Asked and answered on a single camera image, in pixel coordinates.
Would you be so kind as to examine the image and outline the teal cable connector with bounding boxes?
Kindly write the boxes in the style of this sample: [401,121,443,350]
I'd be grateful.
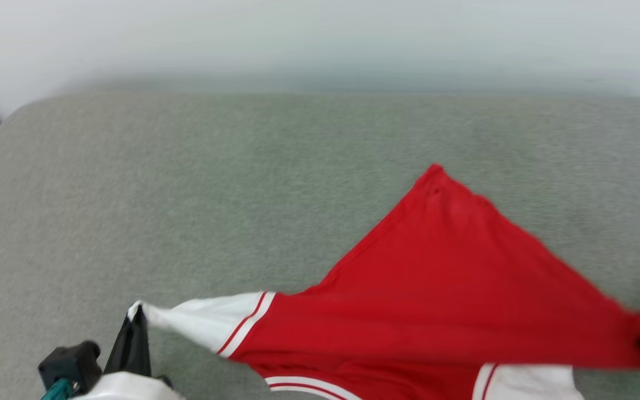
[41,379,74,400]

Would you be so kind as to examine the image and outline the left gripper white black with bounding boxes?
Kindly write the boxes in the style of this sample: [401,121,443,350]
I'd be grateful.
[73,304,186,400]

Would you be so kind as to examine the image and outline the red and white shirt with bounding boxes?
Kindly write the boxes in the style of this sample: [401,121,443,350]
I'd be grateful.
[127,163,640,400]

